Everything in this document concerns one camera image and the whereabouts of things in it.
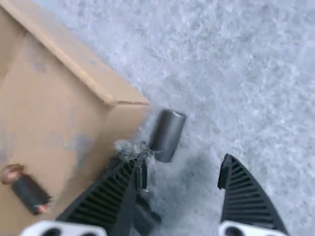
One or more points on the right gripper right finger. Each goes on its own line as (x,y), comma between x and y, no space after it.
(242,196)

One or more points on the cardboard box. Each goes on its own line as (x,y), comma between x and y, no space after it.
(56,115)

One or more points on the copper bolt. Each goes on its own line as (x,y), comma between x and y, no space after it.
(11,172)

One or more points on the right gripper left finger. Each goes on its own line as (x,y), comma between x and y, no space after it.
(103,206)

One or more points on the grey metal sleeve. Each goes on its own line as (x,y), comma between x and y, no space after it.
(167,135)
(28,194)

